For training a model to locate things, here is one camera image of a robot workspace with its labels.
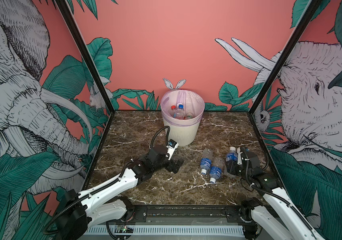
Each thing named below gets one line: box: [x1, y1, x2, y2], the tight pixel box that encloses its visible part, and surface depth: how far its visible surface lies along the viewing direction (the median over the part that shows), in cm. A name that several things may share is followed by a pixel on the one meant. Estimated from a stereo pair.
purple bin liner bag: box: [160, 89, 205, 127], surface depth 94 cm
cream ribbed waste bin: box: [161, 110, 204, 146], surface depth 85 cm
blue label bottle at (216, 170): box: [209, 156, 225, 184], surface depth 85 cm
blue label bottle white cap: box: [200, 148, 214, 175], surface depth 89 cm
